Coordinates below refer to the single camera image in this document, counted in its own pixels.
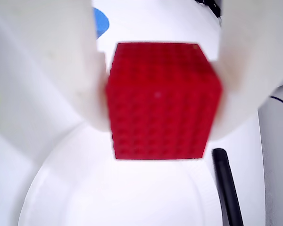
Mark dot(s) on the red cube block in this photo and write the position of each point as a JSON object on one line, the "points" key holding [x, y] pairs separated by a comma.
{"points": [[162, 101]]}

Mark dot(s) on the white round plate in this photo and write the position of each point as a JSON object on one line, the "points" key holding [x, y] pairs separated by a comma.
{"points": [[120, 193]]}

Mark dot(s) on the blue cylinder block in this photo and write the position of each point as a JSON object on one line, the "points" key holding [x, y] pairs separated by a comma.
{"points": [[101, 21]]}

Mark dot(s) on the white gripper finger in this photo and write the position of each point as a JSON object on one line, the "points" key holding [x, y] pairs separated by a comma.
{"points": [[61, 47], [250, 58]]}

